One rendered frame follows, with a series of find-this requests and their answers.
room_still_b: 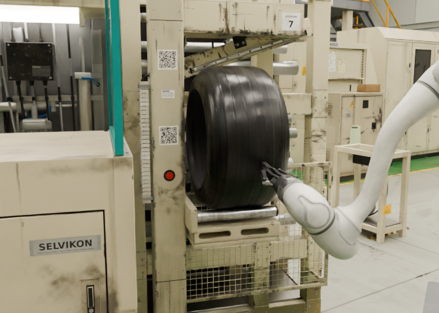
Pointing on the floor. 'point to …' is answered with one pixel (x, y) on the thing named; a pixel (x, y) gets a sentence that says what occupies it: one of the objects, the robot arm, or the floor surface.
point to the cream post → (164, 198)
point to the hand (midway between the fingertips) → (266, 168)
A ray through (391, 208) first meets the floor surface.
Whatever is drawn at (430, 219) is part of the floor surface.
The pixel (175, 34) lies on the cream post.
